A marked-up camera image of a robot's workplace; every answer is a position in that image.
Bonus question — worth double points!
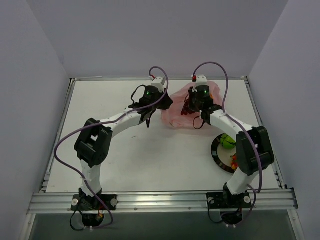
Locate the pink floral plastic bag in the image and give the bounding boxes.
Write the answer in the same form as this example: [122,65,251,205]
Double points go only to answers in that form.
[161,81,223,130]

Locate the green fake fruit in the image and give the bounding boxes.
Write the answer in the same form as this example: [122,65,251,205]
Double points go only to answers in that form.
[220,133,236,150]

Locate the fake strawberry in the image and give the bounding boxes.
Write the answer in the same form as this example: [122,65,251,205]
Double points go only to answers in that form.
[230,154,238,171]

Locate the dark red fake grapes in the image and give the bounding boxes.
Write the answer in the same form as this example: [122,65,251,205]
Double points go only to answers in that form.
[180,98,198,116]

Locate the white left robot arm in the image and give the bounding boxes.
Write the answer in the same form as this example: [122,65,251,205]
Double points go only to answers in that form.
[74,85,173,210]

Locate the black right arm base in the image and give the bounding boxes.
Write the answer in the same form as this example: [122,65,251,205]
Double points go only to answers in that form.
[206,183,257,228]

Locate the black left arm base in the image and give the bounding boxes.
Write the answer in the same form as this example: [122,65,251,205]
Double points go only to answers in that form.
[69,189,118,232]

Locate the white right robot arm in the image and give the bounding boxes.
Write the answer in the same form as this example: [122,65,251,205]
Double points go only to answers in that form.
[188,83,275,207]

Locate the dark rimmed beige plate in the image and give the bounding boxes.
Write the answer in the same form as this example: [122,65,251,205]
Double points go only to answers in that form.
[210,134,236,174]

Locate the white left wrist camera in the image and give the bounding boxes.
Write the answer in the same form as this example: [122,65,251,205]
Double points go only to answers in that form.
[149,75,166,93]

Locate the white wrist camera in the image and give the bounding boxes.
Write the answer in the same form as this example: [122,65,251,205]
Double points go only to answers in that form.
[149,75,166,93]
[192,75,208,87]

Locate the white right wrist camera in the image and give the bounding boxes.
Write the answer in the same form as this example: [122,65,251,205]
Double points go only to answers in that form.
[192,75,208,87]

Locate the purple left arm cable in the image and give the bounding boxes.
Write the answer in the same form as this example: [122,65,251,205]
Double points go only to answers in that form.
[54,66,170,230]

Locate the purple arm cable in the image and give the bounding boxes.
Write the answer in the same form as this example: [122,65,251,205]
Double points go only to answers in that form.
[191,61,264,223]
[54,66,170,230]

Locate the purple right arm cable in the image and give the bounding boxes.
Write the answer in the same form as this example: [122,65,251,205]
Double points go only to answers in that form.
[191,61,264,223]

